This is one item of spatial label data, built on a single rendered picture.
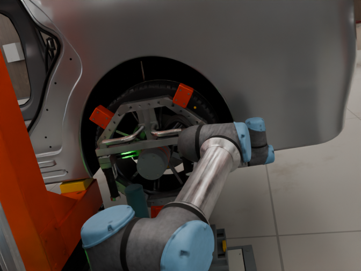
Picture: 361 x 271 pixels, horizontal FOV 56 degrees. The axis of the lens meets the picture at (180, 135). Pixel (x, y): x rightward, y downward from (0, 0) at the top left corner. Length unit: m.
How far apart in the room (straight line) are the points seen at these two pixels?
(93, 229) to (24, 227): 0.80
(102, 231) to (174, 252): 0.15
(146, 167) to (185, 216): 0.85
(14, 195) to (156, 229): 0.86
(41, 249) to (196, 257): 0.95
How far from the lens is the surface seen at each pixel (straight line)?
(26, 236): 1.50
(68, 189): 1.95
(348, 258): 2.26
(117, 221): 0.69
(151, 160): 1.49
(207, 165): 0.83
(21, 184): 1.41
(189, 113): 1.56
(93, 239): 0.70
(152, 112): 1.57
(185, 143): 1.00
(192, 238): 0.63
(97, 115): 1.64
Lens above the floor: 1.37
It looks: 16 degrees down
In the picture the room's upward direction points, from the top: 11 degrees counter-clockwise
